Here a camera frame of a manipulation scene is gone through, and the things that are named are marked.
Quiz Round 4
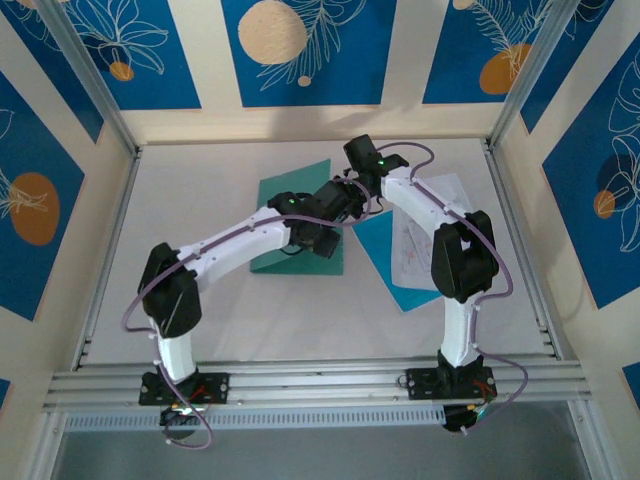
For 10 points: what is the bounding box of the teal green file folder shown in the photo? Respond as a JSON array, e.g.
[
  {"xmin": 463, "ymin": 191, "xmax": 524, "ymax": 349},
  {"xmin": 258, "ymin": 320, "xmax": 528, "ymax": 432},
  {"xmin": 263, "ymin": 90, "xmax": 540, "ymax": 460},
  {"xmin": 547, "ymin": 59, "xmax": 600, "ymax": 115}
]
[{"xmin": 248, "ymin": 158, "xmax": 347, "ymax": 277}]

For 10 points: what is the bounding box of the white technical drawing paper sheet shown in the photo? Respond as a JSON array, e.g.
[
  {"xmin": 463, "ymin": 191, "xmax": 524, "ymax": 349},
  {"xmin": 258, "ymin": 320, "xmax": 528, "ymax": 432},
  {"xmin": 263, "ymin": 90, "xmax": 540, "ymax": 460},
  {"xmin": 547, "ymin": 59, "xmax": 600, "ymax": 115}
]
[{"xmin": 391, "ymin": 172, "xmax": 475, "ymax": 292}]

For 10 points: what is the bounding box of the blue plastic file cover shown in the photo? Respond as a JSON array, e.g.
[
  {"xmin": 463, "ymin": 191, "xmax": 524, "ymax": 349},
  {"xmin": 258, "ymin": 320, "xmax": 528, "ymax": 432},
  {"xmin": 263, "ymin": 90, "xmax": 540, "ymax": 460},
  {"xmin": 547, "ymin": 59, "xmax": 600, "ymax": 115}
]
[{"xmin": 352, "ymin": 208, "xmax": 445, "ymax": 315}]

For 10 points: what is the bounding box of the black base connector box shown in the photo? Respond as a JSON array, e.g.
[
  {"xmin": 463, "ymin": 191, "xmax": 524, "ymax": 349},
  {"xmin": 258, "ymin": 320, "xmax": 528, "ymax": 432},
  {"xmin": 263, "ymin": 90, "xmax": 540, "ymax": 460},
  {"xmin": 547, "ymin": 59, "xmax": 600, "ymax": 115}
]
[{"xmin": 442, "ymin": 402, "xmax": 489, "ymax": 435}]

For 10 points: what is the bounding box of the aluminium frame side rail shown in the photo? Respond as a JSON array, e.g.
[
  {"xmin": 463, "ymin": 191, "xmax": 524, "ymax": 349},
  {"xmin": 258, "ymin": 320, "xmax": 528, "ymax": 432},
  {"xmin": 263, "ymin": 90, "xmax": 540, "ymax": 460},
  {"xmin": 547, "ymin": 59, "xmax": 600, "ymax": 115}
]
[
  {"xmin": 71, "ymin": 144, "xmax": 144, "ymax": 371},
  {"xmin": 480, "ymin": 139, "xmax": 565, "ymax": 361}
]

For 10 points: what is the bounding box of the aluminium frame upright post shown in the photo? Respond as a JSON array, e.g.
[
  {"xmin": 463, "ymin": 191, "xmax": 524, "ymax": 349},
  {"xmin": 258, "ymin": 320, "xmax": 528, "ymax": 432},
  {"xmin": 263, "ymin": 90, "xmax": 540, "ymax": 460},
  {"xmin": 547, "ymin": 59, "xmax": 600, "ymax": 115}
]
[
  {"xmin": 34, "ymin": 0, "xmax": 142, "ymax": 157},
  {"xmin": 485, "ymin": 0, "xmax": 590, "ymax": 151}
]

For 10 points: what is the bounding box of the aluminium frame cross rail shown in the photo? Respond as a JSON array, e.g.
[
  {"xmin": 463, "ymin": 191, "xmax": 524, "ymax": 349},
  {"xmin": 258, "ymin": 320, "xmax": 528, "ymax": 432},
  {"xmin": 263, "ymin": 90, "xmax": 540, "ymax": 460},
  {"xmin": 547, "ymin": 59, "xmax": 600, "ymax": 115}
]
[{"xmin": 42, "ymin": 357, "xmax": 594, "ymax": 415}]

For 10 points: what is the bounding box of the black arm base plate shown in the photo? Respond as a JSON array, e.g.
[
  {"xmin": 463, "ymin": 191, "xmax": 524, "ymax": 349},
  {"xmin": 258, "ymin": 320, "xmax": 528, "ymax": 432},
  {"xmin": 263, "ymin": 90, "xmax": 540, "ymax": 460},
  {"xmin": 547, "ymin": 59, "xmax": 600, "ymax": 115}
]
[
  {"xmin": 138, "ymin": 370, "xmax": 231, "ymax": 407},
  {"xmin": 407, "ymin": 367, "xmax": 497, "ymax": 401}
]

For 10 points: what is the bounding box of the grey slotted cable duct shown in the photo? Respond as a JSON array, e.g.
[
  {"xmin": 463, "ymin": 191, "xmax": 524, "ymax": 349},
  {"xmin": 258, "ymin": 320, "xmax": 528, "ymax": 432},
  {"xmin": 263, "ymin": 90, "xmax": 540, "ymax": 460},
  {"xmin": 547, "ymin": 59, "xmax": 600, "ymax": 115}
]
[{"xmin": 63, "ymin": 405, "xmax": 447, "ymax": 432}]

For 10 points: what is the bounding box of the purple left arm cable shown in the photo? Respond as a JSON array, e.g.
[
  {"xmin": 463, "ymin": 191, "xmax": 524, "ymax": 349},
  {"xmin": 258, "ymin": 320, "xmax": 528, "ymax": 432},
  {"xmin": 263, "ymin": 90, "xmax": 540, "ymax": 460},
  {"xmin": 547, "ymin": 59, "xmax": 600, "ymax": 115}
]
[{"xmin": 122, "ymin": 197, "xmax": 375, "ymax": 450}]

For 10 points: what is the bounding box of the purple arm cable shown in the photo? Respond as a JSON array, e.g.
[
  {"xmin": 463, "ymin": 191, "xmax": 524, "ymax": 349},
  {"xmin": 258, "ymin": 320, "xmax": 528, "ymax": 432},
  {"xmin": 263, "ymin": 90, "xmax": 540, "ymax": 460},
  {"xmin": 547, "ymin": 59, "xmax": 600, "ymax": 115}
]
[
  {"xmin": 369, "ymin": 142, "xmax": 532, "ymax": 437},
  {"xmin": 122, "ymin": 197, "xmax": 375, "ymax": 450}
]

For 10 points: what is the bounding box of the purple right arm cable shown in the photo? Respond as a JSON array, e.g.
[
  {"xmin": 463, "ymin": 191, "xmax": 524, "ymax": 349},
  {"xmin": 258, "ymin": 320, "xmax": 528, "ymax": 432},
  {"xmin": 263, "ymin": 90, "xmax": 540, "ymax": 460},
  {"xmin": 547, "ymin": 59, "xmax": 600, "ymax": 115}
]
[{"xmin": 369, "ymin": 142, "xmax": 532, "ymax": 437}]

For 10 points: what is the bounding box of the aluminium frame leg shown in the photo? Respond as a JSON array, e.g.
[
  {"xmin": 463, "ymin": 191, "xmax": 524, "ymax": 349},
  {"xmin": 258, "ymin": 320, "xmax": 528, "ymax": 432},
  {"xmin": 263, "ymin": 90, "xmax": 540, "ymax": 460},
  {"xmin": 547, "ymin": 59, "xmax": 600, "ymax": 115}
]
[
  {"xmin": 23, "ymin": 410, "xmax": 69, "ymax": 480},
  {"xmin": 567, "ymin": 399, "xmax": 604, "ymax": 480}
]

